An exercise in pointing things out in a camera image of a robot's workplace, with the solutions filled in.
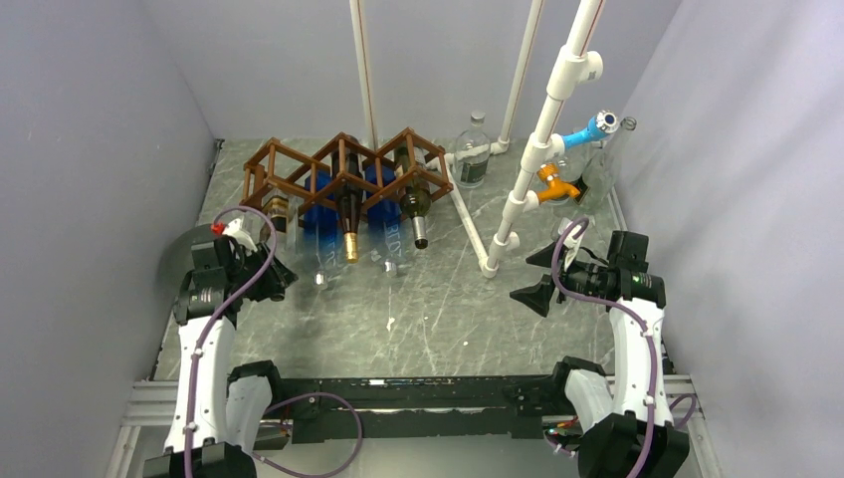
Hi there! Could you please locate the brown wooden wine rack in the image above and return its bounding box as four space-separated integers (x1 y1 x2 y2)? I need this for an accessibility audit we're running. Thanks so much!
240 127 454 219

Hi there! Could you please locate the white PVC pipe frame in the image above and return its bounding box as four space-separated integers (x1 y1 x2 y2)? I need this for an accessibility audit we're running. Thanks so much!
347 0 606 280

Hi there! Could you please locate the wide clear jar bottle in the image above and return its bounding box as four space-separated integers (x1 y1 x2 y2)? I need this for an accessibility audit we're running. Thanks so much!
556 144 589 183

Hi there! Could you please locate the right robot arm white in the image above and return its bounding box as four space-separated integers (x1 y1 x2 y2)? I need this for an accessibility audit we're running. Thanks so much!
268 219 690 477

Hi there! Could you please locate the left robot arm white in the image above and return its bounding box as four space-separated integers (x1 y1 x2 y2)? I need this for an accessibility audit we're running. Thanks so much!
142 235 297 477

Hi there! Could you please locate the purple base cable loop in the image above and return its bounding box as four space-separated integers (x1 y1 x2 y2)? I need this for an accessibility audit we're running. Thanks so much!
250 392 364 478

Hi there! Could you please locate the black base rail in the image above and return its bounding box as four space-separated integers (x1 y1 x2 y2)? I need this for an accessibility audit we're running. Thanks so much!
217 372 581 444

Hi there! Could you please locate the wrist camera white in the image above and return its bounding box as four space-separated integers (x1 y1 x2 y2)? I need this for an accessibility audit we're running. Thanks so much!
208 218 257 256
560 224 586 271

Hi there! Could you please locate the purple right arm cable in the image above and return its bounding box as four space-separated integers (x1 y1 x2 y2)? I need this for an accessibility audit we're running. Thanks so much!
550 217 661 478

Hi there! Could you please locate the blue square bottle right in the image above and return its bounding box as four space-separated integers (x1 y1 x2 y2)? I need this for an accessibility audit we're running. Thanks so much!
367 199 406 277

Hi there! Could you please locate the grey foam disc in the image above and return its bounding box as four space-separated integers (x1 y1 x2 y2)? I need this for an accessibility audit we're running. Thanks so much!
155 223 215 298

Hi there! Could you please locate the dark bottle gold cap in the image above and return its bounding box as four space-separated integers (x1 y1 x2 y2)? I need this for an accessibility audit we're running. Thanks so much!
331 148 362 264

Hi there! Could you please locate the orange pipe tap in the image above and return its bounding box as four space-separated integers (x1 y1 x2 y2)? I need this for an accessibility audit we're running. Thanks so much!
536 162 580 203

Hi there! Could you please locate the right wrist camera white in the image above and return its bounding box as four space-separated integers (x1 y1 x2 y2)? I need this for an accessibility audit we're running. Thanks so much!
560 224 586 271

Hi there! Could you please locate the standing clear flask bottle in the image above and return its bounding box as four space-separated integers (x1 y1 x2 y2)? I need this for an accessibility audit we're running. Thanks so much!
452 111 492 188

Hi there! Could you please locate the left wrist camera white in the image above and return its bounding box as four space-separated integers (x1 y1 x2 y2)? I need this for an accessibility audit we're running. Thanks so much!
208 218 257 256

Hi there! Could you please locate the clear bottle black cap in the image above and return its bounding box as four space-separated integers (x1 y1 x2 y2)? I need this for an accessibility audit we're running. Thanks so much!
259 189 298 257

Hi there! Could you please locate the blue pipe valve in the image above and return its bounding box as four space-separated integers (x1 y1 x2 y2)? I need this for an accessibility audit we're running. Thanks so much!
562 110 620 149

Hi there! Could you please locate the green wine bottle silver cap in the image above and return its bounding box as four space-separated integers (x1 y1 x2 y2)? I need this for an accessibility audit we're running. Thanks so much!
394 143 432 250

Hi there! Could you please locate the tall clear wine bottle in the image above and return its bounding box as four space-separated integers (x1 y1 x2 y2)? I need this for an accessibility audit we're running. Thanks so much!
579 116 637 211

